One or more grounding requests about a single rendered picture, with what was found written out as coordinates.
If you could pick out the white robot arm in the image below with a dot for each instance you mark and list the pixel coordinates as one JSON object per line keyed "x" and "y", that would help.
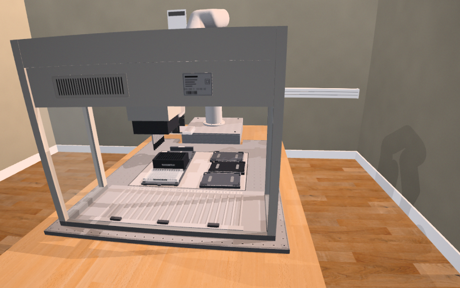
{"x": 208, "y": 18}

